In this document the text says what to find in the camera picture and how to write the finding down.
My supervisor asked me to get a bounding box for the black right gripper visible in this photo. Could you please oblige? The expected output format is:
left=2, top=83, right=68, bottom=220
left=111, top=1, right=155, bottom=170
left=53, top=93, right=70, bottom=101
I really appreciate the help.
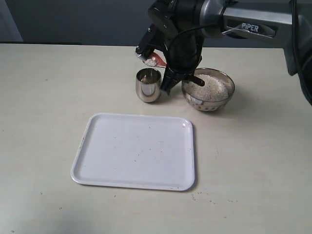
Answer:
left=135, top=0, right=204, bottom=94

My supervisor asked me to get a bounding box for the dark red wooden spoon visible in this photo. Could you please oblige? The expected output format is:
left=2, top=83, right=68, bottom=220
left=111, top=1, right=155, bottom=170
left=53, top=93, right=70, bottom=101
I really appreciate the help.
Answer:
left=143, top=52, right=205, bottom=87

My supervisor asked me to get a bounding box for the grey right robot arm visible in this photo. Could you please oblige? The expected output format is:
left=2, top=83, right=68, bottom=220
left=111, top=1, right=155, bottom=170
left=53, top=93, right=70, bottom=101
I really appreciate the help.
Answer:
left=136, top=0, right=312, bottom=102

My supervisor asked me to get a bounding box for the small steel cup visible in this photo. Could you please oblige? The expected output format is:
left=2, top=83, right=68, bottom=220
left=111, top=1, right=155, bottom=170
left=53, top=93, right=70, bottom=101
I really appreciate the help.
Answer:
left=136, top=68, right=161, bottom=103

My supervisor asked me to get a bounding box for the white rice heap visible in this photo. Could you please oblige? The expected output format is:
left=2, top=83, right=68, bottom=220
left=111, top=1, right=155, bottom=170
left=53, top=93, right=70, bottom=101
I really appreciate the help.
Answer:
left=183, top=74, right=229, bottom=102

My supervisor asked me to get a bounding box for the steel bowl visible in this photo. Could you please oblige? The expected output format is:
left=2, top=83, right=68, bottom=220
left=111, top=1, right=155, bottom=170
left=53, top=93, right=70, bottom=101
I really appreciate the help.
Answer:
left=181, top=68, right=235, bottom=112

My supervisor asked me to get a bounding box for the white plastic tray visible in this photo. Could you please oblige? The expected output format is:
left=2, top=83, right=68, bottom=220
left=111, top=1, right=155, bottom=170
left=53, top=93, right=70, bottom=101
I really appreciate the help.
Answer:
left=70, top=113, right=195, bottom=191

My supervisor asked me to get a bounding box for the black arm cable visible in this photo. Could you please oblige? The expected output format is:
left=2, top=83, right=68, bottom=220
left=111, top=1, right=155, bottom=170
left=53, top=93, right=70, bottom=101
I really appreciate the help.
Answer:
left=163, top=24, right=227, bottom=74

